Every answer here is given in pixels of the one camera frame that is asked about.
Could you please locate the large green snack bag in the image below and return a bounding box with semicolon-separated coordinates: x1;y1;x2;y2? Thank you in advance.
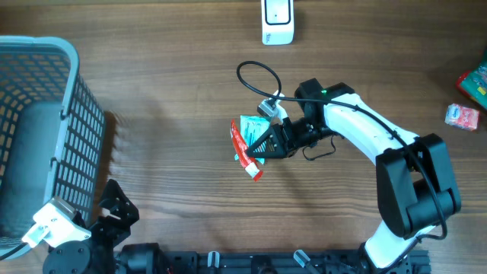
456;50;486;110

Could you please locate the grey mesh shopping basket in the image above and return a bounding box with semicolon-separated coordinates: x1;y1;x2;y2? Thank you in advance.
1;36;106;254

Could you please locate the red Nescafe coffee stick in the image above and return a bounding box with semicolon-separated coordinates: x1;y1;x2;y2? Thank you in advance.
231;120;263;182

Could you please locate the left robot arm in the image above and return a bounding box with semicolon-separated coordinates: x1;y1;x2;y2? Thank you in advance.
43;179;139;274

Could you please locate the pink candy packet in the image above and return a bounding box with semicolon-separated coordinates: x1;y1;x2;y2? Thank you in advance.
444;104;479;131

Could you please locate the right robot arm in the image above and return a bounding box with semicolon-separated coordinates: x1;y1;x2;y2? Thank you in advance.
246;78;461;273

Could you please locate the small teal snack packet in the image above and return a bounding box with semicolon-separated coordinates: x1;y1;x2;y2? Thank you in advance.
239;116;270;145

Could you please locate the white barcode scanner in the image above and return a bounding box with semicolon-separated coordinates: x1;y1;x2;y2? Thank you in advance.
261;0;294;46

